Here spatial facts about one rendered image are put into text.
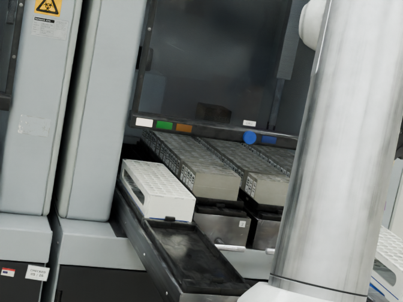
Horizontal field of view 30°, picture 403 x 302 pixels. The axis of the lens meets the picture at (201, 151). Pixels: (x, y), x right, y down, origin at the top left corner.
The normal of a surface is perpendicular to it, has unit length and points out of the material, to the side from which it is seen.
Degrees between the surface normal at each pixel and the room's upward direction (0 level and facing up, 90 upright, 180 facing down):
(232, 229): 90
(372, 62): 73
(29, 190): 90
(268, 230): 90
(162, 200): 90
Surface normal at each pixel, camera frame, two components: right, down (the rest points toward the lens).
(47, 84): 0.28, 0.23
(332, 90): -0.58, -0.22
